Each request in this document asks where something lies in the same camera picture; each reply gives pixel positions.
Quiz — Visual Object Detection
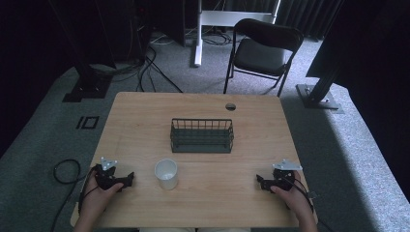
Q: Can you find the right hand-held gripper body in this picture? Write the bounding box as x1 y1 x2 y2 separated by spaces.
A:
270 159 304 191

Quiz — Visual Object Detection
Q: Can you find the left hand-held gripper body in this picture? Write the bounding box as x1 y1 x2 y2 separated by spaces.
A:
93 157 128 191

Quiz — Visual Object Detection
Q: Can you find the person's left hand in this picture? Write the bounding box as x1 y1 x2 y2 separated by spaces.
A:
79 169 125 220

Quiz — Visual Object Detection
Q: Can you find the person's right hand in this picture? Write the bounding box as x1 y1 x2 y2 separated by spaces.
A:
270 170 314 223

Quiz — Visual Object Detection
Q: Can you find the white cup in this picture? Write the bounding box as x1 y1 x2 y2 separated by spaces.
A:
154 158 179 190

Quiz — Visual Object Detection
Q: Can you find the black metal stand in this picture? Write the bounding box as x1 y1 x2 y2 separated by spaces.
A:
295 57 345 115
47 0 114 103

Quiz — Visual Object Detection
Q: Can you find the black folding chair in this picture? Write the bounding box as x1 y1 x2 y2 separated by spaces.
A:
222 17 305 99

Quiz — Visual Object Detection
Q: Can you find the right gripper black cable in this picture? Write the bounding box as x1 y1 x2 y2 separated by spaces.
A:
283 175 337 232

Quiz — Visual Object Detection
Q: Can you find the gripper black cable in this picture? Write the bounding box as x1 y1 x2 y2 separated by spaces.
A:
49 159 98 232
283 175 337 232

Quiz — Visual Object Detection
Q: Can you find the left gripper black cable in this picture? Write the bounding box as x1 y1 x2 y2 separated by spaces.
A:
49 159 98 232

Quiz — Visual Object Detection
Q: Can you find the dark wire basket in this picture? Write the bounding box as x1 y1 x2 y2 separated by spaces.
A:
169 117 235 155

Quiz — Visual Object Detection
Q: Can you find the bundle of black floor cables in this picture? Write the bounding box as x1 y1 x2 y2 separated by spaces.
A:
90 30 185 95

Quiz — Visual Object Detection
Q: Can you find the white desk frame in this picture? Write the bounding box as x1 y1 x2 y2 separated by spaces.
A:
193 0 282 68

